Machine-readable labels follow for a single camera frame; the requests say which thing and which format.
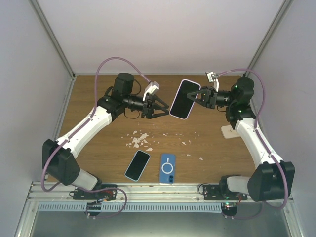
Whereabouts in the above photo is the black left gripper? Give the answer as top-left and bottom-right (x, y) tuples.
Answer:
(124, 94), (169, 119)

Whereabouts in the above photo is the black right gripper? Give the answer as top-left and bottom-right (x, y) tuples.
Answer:
(187, 85), (236, 110)

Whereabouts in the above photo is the lavender phone case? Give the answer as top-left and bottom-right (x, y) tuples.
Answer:
(168, 79), (201, 120)

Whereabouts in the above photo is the phone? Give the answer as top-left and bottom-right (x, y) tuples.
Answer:
(124, 150), (151, 182)

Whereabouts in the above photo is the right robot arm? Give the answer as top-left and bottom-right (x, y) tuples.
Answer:
(185, 77), (295, 203)

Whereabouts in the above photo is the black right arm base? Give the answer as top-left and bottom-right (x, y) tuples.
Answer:
(197, 183), (248, 201)

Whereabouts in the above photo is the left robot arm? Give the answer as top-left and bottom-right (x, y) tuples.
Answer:
(41, 73), (169, 199)

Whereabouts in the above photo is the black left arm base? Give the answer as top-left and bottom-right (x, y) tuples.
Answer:
(69, 184), (117, 201)

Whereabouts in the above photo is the white phone stand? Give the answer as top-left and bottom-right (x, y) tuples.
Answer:
(221, 125), (240, 139)

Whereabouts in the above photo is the blue magsafe phone case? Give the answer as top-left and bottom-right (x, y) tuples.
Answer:
(159, 154), (176, 185)

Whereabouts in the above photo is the white debris pile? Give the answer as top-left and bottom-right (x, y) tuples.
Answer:
(125, 130), (155, 151)

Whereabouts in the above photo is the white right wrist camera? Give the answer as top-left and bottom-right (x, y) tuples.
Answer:
(205, 72), (219, 92)

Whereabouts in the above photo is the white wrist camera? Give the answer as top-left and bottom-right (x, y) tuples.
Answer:
(205, 72), (219, 92)
(143, 81), (159, 101)

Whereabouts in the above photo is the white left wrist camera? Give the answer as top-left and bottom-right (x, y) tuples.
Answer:
(143, 81), (159, 101)

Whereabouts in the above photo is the aluminium front rail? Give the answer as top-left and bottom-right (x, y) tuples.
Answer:
(27, 181), (294, 202)

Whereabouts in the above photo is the white slotted cable duct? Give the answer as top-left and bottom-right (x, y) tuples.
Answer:
(38, 202), (222, 213)

